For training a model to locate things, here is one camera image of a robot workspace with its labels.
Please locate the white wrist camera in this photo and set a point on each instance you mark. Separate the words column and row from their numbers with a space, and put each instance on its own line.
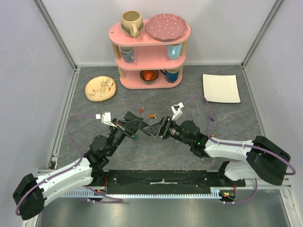
column 105, row 118
column 177, row 111

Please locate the slotted cable duct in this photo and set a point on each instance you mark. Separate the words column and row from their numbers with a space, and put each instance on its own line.
column 84, row 193

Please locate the grey blue mug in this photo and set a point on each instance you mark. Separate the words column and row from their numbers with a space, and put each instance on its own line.
column 127, row 54

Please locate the orange red cup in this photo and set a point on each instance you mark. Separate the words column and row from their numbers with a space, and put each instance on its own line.
column 149, row 75

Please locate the pink dotted plate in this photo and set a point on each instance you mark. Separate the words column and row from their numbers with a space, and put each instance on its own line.
column 166, row 27

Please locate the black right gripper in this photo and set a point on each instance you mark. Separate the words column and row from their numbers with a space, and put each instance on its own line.
column 164, row 127

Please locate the dark blue mug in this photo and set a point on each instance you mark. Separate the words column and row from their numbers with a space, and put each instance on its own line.
column 171, row 74

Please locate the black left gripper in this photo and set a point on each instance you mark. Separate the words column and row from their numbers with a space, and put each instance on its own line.
column 126, row 129

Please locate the light blue mug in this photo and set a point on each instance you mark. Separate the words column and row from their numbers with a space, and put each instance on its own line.
column 173, row 51

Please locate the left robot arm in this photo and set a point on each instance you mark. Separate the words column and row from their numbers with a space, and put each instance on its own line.
column 34, row 193

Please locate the pink three-tier shelf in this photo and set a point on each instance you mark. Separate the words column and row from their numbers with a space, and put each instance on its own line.
column 149, row 54

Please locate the beige bird pattern plate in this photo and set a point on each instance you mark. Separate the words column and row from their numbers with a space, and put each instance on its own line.
column 100, row 89

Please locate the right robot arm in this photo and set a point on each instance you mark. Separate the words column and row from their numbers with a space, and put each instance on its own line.
column 245, row 159

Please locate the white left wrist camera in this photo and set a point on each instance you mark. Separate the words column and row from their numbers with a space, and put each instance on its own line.
column 105, row 118

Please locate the beige ceramic mug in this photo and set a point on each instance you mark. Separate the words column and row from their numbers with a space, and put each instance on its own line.
column 132, row 23

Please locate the white square plate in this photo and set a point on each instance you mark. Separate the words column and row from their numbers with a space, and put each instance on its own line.
column 221, row 88

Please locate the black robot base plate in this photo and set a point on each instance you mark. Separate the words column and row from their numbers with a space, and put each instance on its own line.
column 162, row 181

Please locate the black remote control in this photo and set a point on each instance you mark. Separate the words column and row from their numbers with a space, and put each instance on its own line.
column 135, row 123

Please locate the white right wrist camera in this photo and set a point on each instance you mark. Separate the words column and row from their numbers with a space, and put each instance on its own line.
column 177, row 111

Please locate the green battery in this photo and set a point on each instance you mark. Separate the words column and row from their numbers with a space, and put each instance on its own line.
column 135, row 136

